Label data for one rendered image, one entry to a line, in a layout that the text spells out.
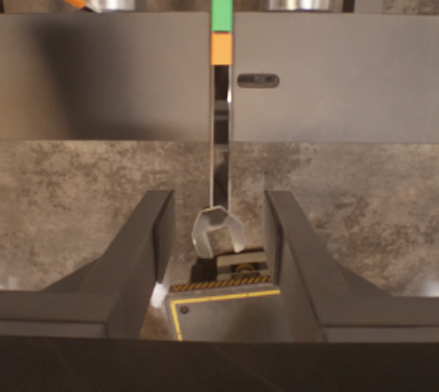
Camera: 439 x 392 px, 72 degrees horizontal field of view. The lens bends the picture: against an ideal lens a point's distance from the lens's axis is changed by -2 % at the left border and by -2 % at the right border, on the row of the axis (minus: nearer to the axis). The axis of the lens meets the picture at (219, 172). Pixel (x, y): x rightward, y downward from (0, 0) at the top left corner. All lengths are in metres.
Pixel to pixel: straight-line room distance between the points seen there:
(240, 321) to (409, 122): 1.28
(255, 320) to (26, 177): 1.27
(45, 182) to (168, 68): 1.51
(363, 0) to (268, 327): 1.25
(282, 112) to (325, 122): 0.03
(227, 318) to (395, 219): 0.95
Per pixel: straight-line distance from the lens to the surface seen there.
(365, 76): 0.25
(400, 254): 1.88
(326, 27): 0.24
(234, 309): 1.42
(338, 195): 1.59
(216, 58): 0.22
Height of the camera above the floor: 1.39
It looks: 73 degrees down
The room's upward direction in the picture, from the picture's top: 177 degrees counter-clockwise
